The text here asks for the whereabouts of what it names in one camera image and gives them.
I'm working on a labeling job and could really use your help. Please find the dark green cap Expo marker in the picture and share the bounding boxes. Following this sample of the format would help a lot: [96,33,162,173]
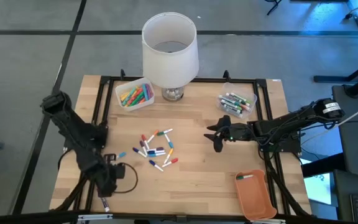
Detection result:
[221,104,242,115]

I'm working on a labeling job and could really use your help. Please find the yellow highlighter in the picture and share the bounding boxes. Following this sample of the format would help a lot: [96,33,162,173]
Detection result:
[120,90,133,103]

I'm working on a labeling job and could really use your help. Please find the teal green highlighter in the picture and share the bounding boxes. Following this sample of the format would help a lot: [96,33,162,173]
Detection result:
[122,86,138,106]

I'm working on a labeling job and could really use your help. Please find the orange highlighter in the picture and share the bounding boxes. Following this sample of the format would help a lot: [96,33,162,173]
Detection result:
[126,88,141,105]

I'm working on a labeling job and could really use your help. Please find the thin yellow cap marker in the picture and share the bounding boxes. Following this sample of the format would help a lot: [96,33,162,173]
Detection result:
[163,148,174,165]

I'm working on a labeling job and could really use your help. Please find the white plastic bin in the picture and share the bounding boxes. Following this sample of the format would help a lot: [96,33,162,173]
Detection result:
[114,77,156,112]

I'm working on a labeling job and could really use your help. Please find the white shade table lamp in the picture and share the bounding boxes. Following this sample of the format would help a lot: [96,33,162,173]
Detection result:
[141,11,200,103]

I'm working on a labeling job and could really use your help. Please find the black chair leg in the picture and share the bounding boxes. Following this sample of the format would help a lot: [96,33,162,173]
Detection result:
[265,0,283,16]

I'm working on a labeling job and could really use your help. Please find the thin light blue cap marker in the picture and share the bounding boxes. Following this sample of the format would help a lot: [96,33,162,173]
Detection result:
[164,134,175,149]
[109,151,127,162]

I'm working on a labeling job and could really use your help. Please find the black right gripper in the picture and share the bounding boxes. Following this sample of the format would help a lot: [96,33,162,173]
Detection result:
[203,114,253,152]

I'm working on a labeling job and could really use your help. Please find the black floor stand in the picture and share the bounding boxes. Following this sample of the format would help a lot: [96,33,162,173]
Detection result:
[313,55,358,97]

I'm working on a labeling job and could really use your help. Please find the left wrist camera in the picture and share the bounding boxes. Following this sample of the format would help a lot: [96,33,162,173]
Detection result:
[114,162,126,180]

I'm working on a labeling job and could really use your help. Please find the red highlighter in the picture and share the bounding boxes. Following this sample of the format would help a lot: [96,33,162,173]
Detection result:
[128,89,144,106]

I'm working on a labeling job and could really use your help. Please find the silver metal bracket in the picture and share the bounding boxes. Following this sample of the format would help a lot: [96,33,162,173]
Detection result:
[249,217,287,224]
[78,213,114,222]

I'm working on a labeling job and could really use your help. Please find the thin orange cap marker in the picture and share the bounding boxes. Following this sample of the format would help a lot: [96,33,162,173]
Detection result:
[147,129,160,143]

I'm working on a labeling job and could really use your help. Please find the clear plastic bin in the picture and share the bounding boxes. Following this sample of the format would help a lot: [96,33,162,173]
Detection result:
[216,82,258,119]

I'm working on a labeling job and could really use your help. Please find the maroon cap Expo marker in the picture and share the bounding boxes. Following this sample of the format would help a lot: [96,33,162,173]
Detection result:
[100,195,111,213]

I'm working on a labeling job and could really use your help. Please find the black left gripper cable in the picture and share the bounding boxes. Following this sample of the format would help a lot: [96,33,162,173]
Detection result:
[113,161,139,194]

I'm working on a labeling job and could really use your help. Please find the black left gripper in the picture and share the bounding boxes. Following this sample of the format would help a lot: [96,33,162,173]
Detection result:
[87,158,117,198]

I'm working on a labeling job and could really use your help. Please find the orange plastic tray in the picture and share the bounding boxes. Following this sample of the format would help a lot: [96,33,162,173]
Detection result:
[234,169,278,221]

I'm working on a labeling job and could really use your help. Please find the blue highlighter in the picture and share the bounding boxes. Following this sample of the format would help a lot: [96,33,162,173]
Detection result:
[141,83,150,101]

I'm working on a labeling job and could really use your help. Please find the teal cap Expo marker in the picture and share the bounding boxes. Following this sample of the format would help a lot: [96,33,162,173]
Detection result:
[219,96,244,110]

